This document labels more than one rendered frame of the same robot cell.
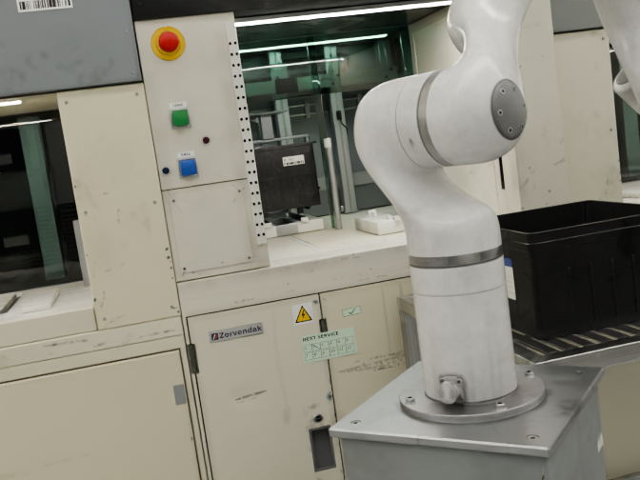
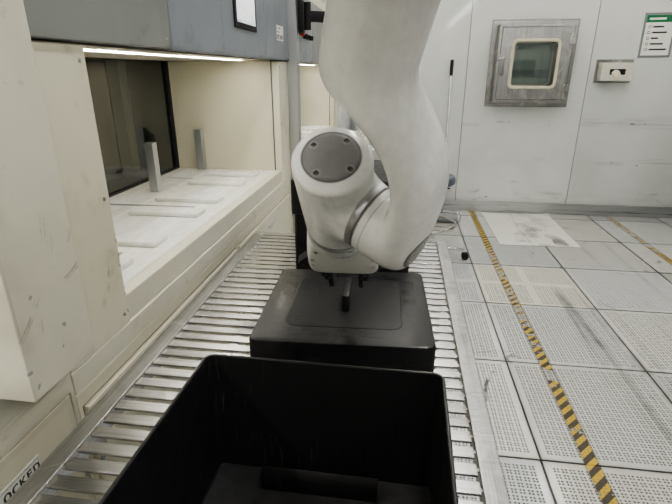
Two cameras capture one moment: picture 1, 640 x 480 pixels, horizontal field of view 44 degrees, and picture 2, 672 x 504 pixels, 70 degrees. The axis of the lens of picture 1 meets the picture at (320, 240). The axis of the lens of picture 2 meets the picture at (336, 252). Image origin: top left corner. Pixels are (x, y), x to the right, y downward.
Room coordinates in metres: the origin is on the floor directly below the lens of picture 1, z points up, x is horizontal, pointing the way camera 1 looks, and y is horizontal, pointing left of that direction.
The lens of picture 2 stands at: (1.22, -0.13, 1.24)
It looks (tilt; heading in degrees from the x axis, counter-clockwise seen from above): 21 degrees down; 290
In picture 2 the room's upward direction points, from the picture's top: straight up
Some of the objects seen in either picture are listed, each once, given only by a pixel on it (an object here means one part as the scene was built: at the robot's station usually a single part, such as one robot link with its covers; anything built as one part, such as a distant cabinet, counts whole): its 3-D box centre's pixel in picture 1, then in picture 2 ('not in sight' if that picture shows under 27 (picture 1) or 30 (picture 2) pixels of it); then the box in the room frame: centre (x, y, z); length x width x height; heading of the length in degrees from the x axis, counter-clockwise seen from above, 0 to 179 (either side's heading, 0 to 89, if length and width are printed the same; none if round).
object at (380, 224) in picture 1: (404, 217); not in sight; (2.03, -0.22, 0.89); 0.22 x 0.21 x 0.04; 13
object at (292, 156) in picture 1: (271, 168); not in sight; (2.28, 0.11, 1.06); 0.24 x 0.20 x 0.32; 103
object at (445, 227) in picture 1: (425, 168); not in sight; (1.02, -0.15, 1.07); 0.19 x 0.12 x 0.24; 41
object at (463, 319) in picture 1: (464, 328); not in sight; (1.00, -0.17, 0.85); 0.19 x 0.19 x 0.18
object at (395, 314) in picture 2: not in sight; (346, 318); (1.46, -0.85, 0.83); 0.29 x 0.29 x 0.13; 15
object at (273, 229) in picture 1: (279, 225); not in sight; (2.28, 0.11, 0.89); 0.22 x 0.21 x 0.04; 13
